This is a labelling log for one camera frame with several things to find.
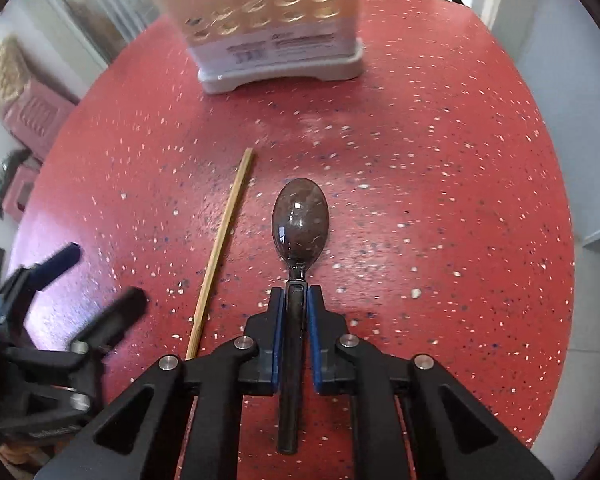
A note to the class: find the dark bundle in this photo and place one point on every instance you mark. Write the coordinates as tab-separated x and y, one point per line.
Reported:
7	170

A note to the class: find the beige and white utensil holder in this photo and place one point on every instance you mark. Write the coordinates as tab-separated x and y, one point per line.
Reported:
260	15

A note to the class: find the sliding glass door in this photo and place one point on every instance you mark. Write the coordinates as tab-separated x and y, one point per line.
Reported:
95	5

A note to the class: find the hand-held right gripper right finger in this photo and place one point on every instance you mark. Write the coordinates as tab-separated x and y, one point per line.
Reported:
314	345

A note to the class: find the stack of pink stools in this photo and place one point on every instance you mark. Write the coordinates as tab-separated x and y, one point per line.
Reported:
37	115

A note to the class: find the wooden chopstick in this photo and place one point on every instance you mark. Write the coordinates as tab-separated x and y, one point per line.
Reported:
220	255

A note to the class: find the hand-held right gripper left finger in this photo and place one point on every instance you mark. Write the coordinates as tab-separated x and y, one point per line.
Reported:
278	345

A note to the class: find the bag of beige balls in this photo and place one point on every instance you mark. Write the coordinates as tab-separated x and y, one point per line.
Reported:
7	72

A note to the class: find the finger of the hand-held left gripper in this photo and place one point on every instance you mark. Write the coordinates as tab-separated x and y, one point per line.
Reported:
55	266
115	315

